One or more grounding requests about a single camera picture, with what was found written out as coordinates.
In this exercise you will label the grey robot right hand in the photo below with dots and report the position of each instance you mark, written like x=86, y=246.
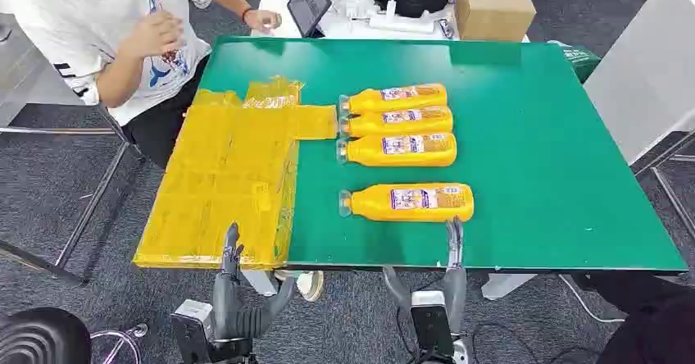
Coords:
x=455, y=291

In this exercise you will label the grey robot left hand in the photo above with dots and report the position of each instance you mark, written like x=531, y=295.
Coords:
x=231, y=307

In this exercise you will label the orange drink bottle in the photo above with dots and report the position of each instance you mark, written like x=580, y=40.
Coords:
x=396, y=121
x=391, y=98
x=399, y=151
x=407, y=203

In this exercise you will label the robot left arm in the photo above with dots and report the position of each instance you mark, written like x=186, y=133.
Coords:
x=231, y=353

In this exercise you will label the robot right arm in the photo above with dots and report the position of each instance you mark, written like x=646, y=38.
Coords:
x=462, y=353

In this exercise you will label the white table leg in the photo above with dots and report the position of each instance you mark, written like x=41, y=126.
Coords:
x=505, y=284
x=260, y=283

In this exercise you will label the pale shoe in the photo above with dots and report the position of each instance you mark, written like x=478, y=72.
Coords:
x=310, y=285

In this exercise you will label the yellow plastic sheet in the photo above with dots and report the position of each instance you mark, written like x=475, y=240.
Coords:
x=228, y=187

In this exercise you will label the green table mat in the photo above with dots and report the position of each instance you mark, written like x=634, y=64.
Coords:
x=516, y=160

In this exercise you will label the black round chair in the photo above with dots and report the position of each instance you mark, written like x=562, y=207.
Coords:
x=40, y=340

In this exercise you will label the green crate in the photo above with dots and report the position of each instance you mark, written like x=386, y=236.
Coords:
x=581, y=61

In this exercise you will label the white power strip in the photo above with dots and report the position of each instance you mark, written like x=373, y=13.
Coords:
x=402, y=25

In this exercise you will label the brown cardboard box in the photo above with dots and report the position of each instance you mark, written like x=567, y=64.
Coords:
x=494, y=9

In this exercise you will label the person's right hand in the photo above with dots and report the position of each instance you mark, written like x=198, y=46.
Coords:
x=154, y=33

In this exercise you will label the person's hand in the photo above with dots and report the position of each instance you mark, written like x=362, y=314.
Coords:
x=154, y=33
x=263, y=20

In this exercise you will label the person's left hand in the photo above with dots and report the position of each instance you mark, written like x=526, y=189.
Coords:
x=263, y=20

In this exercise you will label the small white bottle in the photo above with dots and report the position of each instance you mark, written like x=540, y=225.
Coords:
x=391, y=7

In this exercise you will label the white side table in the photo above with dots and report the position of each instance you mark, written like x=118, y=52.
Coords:
x=646, y=68

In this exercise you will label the red wristband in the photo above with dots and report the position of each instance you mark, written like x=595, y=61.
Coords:
x=247, y=14

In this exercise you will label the black tablet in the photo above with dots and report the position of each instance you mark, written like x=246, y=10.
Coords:
x=308, y=4

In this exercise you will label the grey desk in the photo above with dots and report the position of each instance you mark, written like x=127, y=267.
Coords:
x=21, y=73

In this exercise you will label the person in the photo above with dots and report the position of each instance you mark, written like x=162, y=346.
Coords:
x=81, y=19

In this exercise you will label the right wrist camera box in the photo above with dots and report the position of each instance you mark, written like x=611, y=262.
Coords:
x=430, y=323

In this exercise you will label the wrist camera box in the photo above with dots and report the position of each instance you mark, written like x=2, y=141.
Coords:
x=193, y=329
x=430, y=323

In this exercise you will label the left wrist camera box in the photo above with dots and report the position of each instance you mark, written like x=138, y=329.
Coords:
x=193, y=329

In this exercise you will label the metal table frame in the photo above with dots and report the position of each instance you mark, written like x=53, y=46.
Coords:
x=92, y=204

